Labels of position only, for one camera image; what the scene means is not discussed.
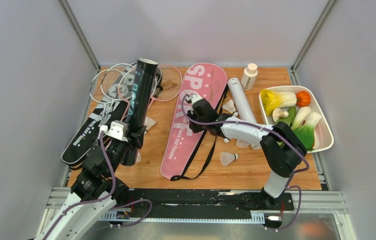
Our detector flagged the shuttlecock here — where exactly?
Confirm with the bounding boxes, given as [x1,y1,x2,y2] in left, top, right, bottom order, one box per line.
[144,116,157,134]
[223,138,250,149]
[219,152,239,167]
[222,99,239,117]

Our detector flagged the black shuttlecock tube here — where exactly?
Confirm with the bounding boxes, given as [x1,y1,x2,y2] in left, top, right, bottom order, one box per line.
[121,57,158,166]

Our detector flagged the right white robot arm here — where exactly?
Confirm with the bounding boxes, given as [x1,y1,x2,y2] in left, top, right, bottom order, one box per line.
[181,94,308,209]

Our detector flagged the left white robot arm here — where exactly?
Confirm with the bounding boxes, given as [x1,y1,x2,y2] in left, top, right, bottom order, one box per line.
[36,126,146,240]

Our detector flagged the pink racket cover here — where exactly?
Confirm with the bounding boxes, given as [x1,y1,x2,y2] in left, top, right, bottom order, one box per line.
[160,62,228,181]

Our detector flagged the white shuttlecock tube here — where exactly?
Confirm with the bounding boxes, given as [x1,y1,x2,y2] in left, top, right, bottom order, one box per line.
[227,77,262,151]

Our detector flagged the black racket cover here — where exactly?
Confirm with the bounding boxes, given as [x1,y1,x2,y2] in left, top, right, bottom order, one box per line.
[61,60,162,167]

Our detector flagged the pink racket right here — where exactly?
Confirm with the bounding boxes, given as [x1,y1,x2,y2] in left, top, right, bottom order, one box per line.
[148,64,182,108]

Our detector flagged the pink racket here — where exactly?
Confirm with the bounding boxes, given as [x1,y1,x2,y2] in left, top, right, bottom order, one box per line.
[117,69,135,104]
[148,64,182,108]

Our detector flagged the beige plastic bottle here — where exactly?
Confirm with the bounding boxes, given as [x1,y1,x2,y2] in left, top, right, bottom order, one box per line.
[240,63,258,91]

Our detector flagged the yellow napa cabbage toy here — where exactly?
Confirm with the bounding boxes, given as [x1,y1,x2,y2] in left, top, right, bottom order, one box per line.
[260,89,297,116]

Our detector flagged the mushroom toy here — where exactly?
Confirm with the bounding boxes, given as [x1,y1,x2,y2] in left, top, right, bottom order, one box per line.
[272,108,289,123]

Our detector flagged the green leaf vegetable toy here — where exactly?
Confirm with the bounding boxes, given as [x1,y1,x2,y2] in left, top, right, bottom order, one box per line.
[276,106,297,127]

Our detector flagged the bok choy toy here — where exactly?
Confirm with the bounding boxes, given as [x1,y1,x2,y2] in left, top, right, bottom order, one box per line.
[292,112,322,151]

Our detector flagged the orange tomato toy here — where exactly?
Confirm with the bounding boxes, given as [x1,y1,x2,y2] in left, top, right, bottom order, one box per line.
[296,90,311,107]

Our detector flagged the white plastic tray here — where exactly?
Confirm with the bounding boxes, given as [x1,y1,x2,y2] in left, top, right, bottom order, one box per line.
[259,85,334,153]

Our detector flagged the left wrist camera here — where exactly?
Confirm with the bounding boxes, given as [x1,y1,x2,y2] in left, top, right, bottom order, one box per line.
[98,120,129,142]

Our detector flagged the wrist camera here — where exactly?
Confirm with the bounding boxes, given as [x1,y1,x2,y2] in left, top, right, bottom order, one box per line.
[184,94,203,105]
[98,120,129,142]

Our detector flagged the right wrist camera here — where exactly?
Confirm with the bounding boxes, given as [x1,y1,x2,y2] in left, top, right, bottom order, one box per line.
[184,94,203,105]

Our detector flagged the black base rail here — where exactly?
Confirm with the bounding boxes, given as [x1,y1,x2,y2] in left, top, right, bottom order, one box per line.
[100,188,295,222]

